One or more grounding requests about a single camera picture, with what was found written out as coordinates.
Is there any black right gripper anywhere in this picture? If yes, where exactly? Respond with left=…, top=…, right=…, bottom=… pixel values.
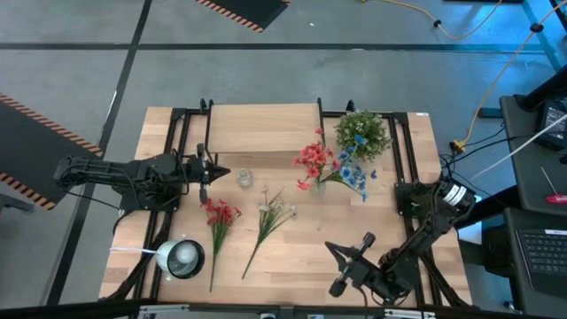
left=325, top=232, right=391, bottom=303

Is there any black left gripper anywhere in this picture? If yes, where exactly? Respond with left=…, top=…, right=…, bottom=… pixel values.
left=183, top=142, right=231, bottom=204

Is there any ribbed round glass vase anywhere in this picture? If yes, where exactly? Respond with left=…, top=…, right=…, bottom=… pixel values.
left=235, top=167, right=254, bottom=190

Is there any red artificial flower bunch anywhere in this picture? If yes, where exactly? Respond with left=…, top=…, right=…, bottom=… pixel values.
left=198, top=198, right=243, bottom=293
left=291, top=127, right=343, bottom=192

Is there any white artificial flower bunch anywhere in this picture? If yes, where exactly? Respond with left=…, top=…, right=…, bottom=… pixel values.
left=241, top=185, right=298, bottom=281

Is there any blue artificial flower bunch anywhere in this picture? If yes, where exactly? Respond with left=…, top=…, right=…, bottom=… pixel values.
left=318, top=135, right=378, bottom=204

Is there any wooden shelf with black legs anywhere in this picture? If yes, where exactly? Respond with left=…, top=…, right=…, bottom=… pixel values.
left=199, top=97, right=327, bottom=157

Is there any white spot lamp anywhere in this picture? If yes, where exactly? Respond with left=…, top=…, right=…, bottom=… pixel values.
left=155, top=238, right=206, bottom=280

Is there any white strip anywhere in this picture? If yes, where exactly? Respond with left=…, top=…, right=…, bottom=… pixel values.
left=108, top=246, right=159, bottom=256

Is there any white paper sheet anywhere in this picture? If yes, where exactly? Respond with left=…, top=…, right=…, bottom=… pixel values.
left=460, top=221, right=484, bottom=245

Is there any green potted plant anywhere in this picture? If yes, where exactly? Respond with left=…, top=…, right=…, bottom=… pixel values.
left=334, top=109, right=393, bottom=163

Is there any black mat with striped edge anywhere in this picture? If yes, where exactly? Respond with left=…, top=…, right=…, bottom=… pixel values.
left=0, top=91, right=105, bottom=212
left=196, top=0, right=291, bottom=35

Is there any black side desk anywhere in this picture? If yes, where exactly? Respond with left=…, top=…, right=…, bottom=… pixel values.
left=455, top=64, right=567, bottom=319

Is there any black laptop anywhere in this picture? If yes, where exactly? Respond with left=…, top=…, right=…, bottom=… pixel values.
left=516, top=228, right=567, bottom=299

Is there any black tablet device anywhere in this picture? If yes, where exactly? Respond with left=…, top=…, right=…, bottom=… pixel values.
left=535, top=99, right=567, bottom=152

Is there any white cable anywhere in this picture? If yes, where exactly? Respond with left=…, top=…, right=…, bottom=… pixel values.
left=470, top=113, right=567, bottom=181

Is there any red-handled screwdriver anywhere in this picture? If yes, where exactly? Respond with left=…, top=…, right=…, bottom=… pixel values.
left=540, top=166, right=567, bottom=206

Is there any yellow hanging cable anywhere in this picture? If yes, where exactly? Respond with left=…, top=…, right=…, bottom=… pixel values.
left=449, top=0, right=567, bottom=154

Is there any yellow floor cable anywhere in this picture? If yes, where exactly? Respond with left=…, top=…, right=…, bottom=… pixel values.
left=361, top=0, right=506, bottom=41

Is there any blue metal frame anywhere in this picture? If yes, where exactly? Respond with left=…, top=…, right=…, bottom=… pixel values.
left=521, top=0, right=567, bottom=72

